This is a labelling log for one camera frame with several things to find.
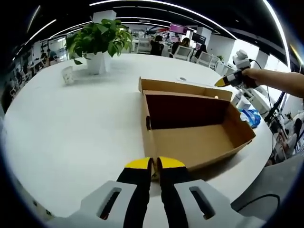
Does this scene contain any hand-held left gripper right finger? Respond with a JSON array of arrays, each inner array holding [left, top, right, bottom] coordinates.
[[156, 156, 265, 228]]

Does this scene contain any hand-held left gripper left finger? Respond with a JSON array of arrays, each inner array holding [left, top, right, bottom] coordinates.
[[53, 156, 154, 228]]

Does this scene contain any white printed carton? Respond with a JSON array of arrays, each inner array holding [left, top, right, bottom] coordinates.
[[237, 99, 252, 111]]

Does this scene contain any blue wet wipes soft item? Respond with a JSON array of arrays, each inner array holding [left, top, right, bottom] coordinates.
[[239, 108, 262, 129]]

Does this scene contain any brown cardboard shoe box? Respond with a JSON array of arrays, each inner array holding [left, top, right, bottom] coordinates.
[[138, 76, 257, 171]]

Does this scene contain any person's right hand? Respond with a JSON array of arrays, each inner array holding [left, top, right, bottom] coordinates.
[[242, 68, 262, 89]]

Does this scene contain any white office chair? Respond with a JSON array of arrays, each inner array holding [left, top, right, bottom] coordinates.
[[176, 45, 194, 62], [196, 51, 219, 70]]

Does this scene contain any white table power panel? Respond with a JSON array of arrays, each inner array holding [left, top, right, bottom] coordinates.
[[175, 76, 214, 86]]

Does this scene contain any dark monitor screen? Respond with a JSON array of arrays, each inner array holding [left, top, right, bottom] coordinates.
[[191, 33, 207, 45]]

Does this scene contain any black tripod stand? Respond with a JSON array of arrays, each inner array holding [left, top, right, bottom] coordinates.
[[263, 91, 289, 124]]

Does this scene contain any long ceiling light strip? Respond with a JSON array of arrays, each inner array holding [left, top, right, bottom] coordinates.
[[262, 0, 292, 70]]

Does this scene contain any purple lit monitor screen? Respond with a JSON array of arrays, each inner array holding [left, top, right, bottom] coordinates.
[[169, 23, 188, 34]]

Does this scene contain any grey mesh office chair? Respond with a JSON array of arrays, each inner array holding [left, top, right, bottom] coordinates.
[[231, 152, 304, 228]]

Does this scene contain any potted green plant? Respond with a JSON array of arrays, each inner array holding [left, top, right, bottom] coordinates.
[[65, 19, 133, 76]]

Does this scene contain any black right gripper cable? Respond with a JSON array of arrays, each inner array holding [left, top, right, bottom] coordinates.
[[250, 59, 274, 116]]

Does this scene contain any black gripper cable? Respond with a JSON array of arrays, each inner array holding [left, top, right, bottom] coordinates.
[[250, 59, 274, 116], [237, 194, 281, 214]]

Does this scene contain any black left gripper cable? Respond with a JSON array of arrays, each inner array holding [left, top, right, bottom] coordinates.
[[237, 194, 281, 214]]

